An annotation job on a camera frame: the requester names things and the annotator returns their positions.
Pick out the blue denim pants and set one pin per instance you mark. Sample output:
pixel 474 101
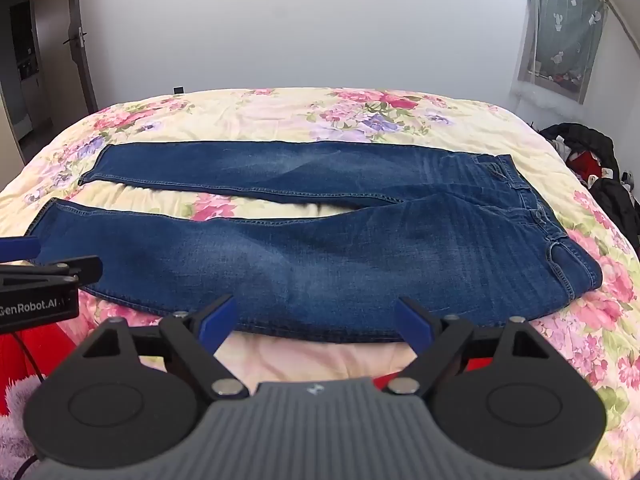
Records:
pixel 350 260

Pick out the red garment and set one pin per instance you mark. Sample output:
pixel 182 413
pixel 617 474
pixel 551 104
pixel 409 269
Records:
pixel 586 166

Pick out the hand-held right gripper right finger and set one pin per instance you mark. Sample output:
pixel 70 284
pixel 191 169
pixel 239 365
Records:
pixel 414 324

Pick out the floral blanket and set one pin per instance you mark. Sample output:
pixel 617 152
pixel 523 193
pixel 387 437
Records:
pixel 300 115

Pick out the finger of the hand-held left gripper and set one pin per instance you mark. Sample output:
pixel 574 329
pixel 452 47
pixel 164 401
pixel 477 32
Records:
pixel 60 269
pixel 20 249

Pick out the red cloth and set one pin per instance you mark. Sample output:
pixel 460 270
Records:
pixel 15 360

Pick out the thin grey rod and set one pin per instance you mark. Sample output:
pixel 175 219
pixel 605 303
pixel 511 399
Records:
pixel 622 22

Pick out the black jacket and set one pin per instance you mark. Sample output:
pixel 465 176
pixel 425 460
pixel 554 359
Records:
pixel 595 145

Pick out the brown wooden door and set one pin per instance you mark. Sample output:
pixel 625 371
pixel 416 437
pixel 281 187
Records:
pixel 55 70

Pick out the grey patterned curtain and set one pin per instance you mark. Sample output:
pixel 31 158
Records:
pixel 565 35

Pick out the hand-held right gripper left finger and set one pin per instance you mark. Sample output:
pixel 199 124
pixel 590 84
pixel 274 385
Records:
pixel 224 322

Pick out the purple fluffy cloth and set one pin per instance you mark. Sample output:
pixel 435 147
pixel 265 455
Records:
pixel 14 425

